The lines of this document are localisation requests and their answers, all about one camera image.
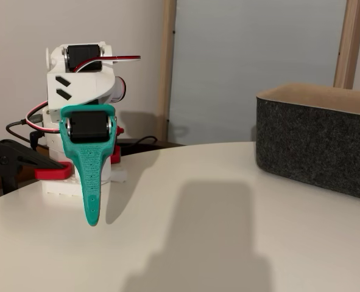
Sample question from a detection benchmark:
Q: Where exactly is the dark grey felt box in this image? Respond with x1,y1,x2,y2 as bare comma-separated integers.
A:
254,82,360,202

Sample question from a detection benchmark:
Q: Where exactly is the black clamp with red jaw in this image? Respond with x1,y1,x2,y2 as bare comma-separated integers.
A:
110,126,126,165
0,139,73,195

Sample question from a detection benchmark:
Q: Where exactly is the dark low furniture piece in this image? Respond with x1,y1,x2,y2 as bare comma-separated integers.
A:
118,138,186,158

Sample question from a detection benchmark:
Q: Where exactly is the red white black servo wire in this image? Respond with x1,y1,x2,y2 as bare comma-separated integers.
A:
25,102,62,134
72,54,142,74
115,75,128,103

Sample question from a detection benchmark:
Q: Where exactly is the black barrel plug cable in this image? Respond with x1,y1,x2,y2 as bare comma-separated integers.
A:
29,130,46,150

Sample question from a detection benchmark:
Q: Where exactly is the thin black cable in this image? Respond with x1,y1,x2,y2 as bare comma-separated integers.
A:
118,135,158,148

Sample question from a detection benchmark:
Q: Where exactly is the black USB cable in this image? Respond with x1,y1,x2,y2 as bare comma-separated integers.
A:
5,114,46,144

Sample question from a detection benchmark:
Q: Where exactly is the light wooden post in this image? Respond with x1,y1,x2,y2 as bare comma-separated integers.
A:
157,0,178,144
333,0,360,89

